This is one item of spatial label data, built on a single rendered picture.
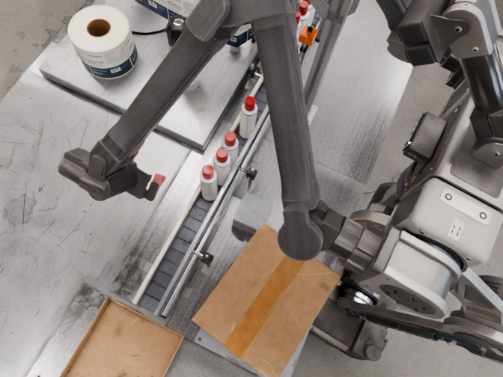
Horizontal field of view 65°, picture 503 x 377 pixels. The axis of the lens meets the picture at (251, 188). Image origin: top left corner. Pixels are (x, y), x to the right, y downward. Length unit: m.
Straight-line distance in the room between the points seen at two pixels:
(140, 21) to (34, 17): 1.53
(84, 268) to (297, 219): 0.86
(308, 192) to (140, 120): 0.33
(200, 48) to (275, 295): 0.61
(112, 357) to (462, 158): 1.05
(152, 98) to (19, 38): 2.38
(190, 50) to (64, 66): 1.02
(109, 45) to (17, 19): 1.75
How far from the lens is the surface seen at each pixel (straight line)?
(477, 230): 0.72
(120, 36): 1.48
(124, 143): 0.78
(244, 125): 1.31
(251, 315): 0.99
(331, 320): 1.93
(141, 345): 1.29
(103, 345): 1.32
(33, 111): 1.64
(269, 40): 0.61
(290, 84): 0.61
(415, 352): 2.33
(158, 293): 1.25
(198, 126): 1.41
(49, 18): 3.10
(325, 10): 1.14
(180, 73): 0.68
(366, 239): 0.67
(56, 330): 1.37
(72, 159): 0.90
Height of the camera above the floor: 2.11
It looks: 69 degrees down
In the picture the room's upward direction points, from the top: 11 degrees clockwise
